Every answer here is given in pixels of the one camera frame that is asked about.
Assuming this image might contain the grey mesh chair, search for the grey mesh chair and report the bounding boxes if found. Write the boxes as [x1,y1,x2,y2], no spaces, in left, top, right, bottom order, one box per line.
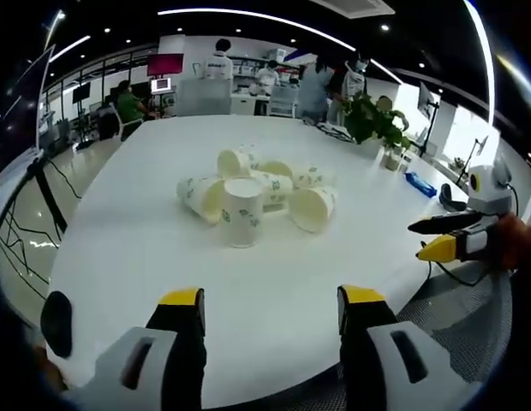
[396,264,514,387]

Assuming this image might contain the black headphones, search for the black headphones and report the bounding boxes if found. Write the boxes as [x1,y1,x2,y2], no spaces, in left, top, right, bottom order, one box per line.
[438,182,468,211]

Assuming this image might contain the black monitor stand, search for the black monitor stand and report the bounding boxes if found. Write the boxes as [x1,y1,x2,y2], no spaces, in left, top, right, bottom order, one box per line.
[27,149,70,243]

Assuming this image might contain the green potted plant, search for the green potted plant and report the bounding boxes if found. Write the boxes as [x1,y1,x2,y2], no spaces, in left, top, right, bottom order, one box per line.
[341,92,415,152]

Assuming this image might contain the grey partition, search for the grey partition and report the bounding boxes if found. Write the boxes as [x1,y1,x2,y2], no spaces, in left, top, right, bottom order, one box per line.
[176,78,232,117]

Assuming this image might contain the grey office chair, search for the grey office chair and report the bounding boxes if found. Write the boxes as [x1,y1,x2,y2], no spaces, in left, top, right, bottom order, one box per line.
[268,85,299,117]

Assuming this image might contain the black desk stand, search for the black desk stand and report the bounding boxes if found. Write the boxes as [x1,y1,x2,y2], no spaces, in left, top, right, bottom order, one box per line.
[461,135,490,186]

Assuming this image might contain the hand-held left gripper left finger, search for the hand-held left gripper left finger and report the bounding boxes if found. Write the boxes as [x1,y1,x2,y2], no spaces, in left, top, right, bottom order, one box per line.
[62,287,206,411]

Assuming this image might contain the black cable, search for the black cable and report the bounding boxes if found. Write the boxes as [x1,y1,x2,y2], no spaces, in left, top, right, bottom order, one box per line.
[427,258,492,288]

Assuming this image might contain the person's right hand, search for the person's right hand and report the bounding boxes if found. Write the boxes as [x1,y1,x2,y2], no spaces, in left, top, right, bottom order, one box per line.
[486,212,531,271]

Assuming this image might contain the black oval pad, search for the black oval pad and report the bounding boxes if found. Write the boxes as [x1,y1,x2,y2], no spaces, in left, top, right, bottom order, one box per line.
[39,290,74,360]

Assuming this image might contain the blue box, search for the blue box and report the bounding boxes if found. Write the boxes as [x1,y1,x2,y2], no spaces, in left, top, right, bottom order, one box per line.
[403,170,440,199]

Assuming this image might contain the pile of printed paper cups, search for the pile of printed paper cups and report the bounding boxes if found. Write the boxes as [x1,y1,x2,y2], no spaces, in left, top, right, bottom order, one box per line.
[176,146,339,249]

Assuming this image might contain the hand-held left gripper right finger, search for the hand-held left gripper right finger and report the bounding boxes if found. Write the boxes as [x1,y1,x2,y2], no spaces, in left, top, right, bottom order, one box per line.
[337,284,485,411]

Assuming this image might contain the white table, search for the white table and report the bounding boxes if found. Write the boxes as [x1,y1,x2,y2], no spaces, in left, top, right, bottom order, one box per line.
[49,114,470,410]

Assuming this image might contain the red screen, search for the red screen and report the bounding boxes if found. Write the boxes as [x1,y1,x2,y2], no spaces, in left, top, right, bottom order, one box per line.
[146,52,185,78]

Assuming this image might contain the large dark monitor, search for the large dark monitor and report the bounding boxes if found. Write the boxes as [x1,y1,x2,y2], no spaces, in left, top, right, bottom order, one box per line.
[0,44,57,173]

